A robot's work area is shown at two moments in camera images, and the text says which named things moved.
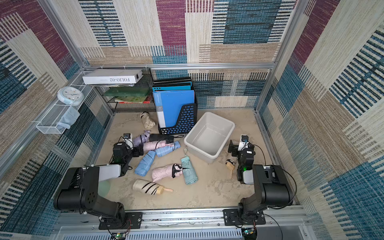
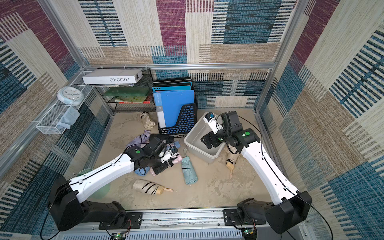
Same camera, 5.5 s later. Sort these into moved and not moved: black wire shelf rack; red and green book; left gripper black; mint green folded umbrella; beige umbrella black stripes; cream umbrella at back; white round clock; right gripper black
Moved: right gripper black; left gripper black
Not moved: white round clock; beige umbrella black stripes; mint green folded umbrella; cream umbrella at back; black wire shelf rack; red and green book
